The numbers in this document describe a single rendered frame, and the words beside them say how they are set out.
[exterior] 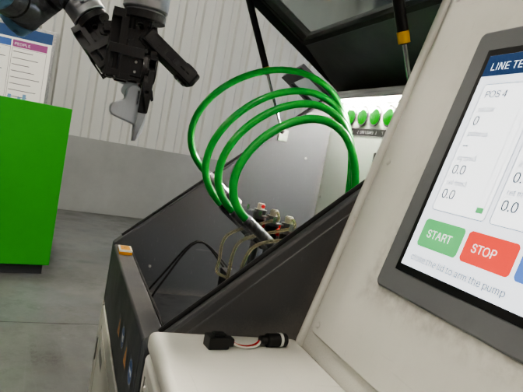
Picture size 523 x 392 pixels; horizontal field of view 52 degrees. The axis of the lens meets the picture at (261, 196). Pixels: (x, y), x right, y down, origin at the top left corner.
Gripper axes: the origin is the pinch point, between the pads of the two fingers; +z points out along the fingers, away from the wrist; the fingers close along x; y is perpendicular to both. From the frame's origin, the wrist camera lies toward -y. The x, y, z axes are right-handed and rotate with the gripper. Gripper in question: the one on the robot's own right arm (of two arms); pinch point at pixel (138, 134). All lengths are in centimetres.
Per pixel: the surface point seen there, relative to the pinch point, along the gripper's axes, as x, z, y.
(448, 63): 32, -17, -36
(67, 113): -336, -3, 17
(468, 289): 52, 9, -29
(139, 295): -1.6, 28.8, -5.0
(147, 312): 7.4, 28.8, -5.3
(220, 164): 4.8, 2.6, -14.0
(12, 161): -329, 39, 49
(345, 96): -32, -19, -54
